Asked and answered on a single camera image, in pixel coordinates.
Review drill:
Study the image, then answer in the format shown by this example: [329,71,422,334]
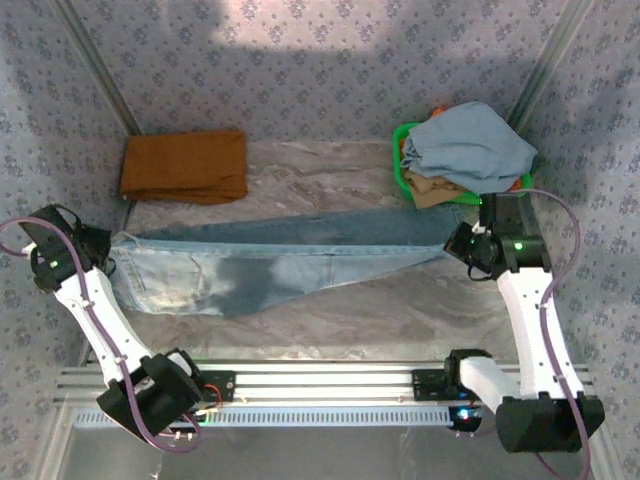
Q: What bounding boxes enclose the blue denim jeans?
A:
[107,205,464,319]

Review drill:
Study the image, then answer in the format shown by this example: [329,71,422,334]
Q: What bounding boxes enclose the tan trousers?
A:
[403,169,477,210]

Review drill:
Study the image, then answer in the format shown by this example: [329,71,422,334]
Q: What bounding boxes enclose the light blue trousers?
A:
[399,101,540,195]

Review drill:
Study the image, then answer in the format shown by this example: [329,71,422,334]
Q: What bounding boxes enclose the folded brown trousers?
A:
[119,130,250,205]

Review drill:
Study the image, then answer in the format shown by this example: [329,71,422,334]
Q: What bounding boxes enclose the green plastic basket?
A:
[391,122,534,206]

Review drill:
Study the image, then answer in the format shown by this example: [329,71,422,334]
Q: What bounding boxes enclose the right black controller board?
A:
[448,405,485,434]

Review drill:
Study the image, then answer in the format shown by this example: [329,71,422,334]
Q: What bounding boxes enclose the black controller board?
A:
[448,405,485,434]
[169,409,207,434]

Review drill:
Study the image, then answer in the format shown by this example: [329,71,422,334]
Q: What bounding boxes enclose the left black controller board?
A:
[169,409,207,434]

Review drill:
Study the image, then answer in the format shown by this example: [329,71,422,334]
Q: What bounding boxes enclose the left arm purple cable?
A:
[0,217,204,454]

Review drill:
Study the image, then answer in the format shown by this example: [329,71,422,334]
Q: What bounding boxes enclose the aluminium corner post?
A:
[519,0,596,104]
[49,0,144,136]

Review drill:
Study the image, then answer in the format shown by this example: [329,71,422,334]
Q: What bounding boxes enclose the long aluminium base rail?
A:
[54,358,599,406]

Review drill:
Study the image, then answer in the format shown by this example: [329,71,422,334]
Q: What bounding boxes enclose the white slotted cable duct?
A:
[74,405,454,429]

